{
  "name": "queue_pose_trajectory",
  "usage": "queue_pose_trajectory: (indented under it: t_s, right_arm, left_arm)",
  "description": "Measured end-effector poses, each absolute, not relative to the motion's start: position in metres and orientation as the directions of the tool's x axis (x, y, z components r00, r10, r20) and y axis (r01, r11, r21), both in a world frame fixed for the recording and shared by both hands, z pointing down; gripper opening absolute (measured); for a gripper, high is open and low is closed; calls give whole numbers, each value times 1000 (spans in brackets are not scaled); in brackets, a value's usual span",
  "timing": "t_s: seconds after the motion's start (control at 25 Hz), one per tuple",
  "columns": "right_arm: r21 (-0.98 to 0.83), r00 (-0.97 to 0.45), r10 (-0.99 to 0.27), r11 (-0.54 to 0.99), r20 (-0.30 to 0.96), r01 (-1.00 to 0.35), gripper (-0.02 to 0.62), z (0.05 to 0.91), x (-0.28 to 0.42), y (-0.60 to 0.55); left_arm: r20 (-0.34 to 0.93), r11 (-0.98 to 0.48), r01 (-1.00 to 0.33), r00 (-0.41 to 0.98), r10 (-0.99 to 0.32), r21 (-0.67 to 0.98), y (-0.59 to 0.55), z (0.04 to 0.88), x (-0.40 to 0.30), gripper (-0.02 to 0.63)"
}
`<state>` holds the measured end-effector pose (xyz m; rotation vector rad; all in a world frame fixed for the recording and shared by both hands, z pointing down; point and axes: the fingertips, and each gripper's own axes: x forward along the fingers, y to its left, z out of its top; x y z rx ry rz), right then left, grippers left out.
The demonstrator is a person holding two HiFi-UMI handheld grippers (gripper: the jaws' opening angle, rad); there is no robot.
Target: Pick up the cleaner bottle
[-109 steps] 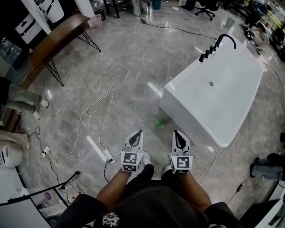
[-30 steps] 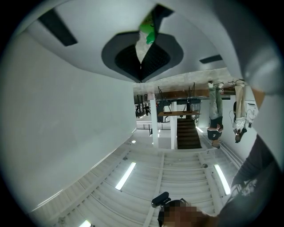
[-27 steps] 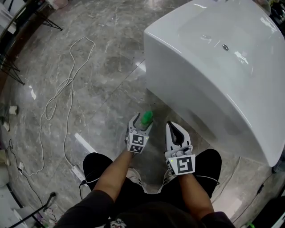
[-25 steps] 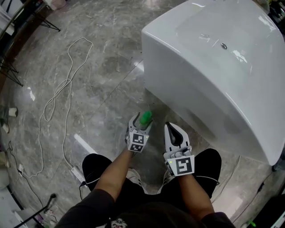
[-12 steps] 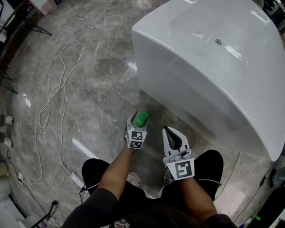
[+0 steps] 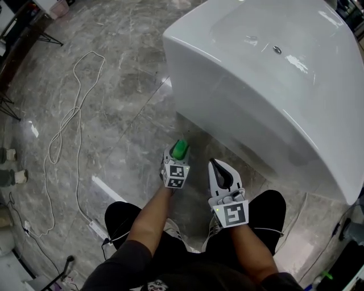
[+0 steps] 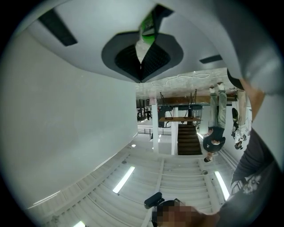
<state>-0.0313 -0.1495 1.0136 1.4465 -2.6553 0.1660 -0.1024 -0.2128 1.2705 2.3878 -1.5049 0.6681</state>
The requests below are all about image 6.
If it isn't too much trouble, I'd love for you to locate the long white cable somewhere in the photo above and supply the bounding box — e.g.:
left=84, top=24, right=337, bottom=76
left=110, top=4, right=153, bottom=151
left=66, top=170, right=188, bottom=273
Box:
left=27, top=51, right=106, bottom=239

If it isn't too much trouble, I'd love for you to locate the black power cable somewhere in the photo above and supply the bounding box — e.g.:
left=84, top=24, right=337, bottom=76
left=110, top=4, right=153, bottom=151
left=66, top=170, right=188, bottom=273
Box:
left=101, top=237, right=113, bottom=261

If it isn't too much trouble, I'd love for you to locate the person's shoe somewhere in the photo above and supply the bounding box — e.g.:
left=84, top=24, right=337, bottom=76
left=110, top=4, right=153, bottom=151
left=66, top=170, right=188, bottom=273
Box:
left=164, top=218, right=200, bottom=253
left=200, top=218, right=226, bottom=252

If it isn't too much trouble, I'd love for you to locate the person's left forearm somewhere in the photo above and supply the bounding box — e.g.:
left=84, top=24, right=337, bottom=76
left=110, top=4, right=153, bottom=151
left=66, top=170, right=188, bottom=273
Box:
left=126, top=185, right=177, bottom=257

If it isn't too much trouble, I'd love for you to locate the white bathtub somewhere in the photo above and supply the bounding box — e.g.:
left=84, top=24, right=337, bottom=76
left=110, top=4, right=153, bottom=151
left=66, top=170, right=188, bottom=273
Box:
left=162, top=0, right=364, bottom=206

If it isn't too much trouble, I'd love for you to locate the long white power strip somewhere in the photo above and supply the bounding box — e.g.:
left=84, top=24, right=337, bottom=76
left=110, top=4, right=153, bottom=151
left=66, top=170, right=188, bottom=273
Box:
left=88, top=219, right=111, bottom=242

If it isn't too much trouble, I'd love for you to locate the person's leg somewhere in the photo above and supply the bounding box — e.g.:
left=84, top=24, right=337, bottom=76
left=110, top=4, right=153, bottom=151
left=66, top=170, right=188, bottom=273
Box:
left=227, top=189, right=287, bottom=256
left=104, top=201, right=183, bottom=256

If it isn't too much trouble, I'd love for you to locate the white cable by bathtub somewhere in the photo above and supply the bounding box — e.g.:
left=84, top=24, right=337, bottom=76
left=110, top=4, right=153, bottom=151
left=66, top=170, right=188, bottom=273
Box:
left=280, top=193, right=309, bottom=242

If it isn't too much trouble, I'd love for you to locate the green bottle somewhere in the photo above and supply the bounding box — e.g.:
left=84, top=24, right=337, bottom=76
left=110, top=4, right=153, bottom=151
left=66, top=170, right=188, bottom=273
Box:
left=171, top=139, right=189, bottom=160

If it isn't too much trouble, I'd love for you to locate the person's black shirt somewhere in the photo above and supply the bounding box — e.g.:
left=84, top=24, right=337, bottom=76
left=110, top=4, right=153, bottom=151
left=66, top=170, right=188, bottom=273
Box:
left=81, top=239, right=303, bottom=291

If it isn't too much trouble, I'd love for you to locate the pink waste bin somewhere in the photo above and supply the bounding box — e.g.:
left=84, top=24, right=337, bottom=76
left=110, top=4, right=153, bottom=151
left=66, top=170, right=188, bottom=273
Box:
left=49, top=0, right=69, bottom=19

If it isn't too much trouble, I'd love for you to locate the thin black cable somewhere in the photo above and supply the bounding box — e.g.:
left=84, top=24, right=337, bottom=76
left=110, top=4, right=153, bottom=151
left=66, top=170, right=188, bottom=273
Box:
left=7, top=192, right=67, bottom=278

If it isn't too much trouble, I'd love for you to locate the person's right leg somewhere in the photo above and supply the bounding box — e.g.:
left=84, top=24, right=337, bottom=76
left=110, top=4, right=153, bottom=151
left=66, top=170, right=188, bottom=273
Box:
left=227, top=189, right=287, bottom=256

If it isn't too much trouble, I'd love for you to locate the person's right shoe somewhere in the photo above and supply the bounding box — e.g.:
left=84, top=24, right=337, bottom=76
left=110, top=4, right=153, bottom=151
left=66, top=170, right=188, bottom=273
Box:
left=200, top=218, right=226, bottom=252

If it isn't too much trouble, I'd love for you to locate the person's right forearm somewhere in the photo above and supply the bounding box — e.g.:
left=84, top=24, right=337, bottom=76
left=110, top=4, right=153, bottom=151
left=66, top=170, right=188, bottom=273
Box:
left=226, top=225, right=279, bottom=282

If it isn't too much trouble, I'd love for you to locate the person's left leg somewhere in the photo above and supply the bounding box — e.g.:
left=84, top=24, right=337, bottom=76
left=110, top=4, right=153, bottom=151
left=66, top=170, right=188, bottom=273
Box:
left=104, top=201, right=183, bottom=256

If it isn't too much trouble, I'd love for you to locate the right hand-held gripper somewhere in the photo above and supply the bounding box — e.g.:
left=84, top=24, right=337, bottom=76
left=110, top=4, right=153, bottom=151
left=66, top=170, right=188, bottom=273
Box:
left=208, top=158, right=250, bottom=229

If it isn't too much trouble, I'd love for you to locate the person's left shoe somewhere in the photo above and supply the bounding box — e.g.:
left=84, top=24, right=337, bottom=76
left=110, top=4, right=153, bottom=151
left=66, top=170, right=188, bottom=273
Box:
left=164, top=218, right=200, bottom=253

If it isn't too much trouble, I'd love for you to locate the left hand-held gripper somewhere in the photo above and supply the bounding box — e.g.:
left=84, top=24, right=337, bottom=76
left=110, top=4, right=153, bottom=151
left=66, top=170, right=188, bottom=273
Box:
left=159, top=141, right=192, bottom=189

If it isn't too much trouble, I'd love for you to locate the black metal stand frame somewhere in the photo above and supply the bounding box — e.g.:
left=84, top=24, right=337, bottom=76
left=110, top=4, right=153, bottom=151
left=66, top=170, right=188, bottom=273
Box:
left=58, top=255, right=76, bottom=282

